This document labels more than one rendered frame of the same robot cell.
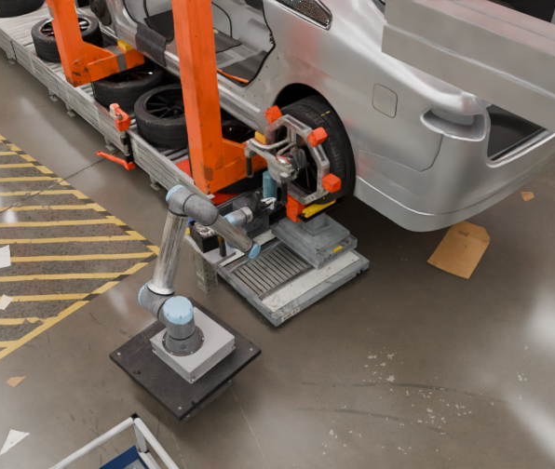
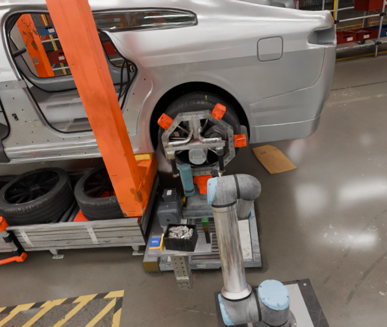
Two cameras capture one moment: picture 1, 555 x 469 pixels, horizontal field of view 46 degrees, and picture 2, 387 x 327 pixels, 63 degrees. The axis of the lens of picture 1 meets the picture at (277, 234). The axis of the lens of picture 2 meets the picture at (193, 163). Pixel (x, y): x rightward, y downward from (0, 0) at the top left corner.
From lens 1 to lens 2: 254 cm
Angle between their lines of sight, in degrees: 34
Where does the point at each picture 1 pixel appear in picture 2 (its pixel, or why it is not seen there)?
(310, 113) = (199, 101)
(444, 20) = not seen: outside the picture
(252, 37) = (58, 116)
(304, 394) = (335, 288)
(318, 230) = not seen: hidden behind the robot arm
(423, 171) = (313, 85)
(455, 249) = (271, 161)
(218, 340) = (293, 296)
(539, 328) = (352, 164)
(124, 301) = not seen: outside the picture
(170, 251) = (238, 246)
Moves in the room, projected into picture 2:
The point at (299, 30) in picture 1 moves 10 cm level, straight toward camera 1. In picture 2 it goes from (166, 39) to (176, 41)
